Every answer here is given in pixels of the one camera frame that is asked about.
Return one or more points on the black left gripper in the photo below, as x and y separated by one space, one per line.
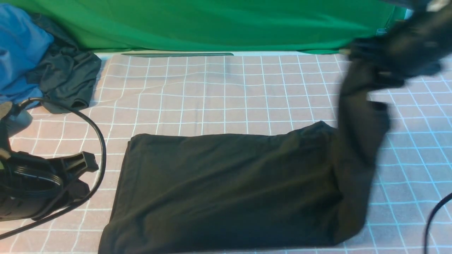
34 187

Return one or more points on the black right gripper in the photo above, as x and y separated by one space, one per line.
411 48

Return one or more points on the dark gray long-sleeve top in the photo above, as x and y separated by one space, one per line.
307 188

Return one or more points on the dark crumpled garment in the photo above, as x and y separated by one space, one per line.
66 74

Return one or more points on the pink checkered tablecloth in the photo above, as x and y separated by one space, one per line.
267 95

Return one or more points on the blue crumpled garment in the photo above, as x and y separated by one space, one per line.
22 46

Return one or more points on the green backdrop cloth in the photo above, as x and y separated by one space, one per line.
309 26

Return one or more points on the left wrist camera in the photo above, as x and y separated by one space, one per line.
13 119

